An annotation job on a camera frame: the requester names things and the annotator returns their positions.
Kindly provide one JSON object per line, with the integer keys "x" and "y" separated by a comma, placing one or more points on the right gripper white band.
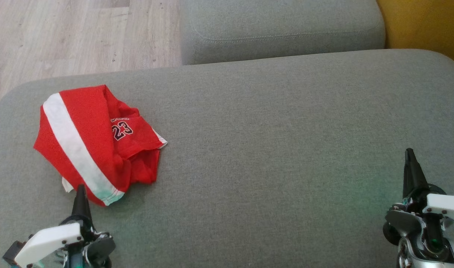
{"x": 444, "y": 206}

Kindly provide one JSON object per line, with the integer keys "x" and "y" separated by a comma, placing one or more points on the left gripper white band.
{"x": 48, "y": 242}

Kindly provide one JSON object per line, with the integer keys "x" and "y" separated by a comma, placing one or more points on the yellow sofa back cushion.
{"x": 427, "y": 26}

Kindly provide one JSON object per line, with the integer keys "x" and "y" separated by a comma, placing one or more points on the grey sofa seat cushion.
{"x": 279, "y": 29}

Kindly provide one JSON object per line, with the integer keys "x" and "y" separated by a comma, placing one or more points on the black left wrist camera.
{"x": 14, "y": 252}

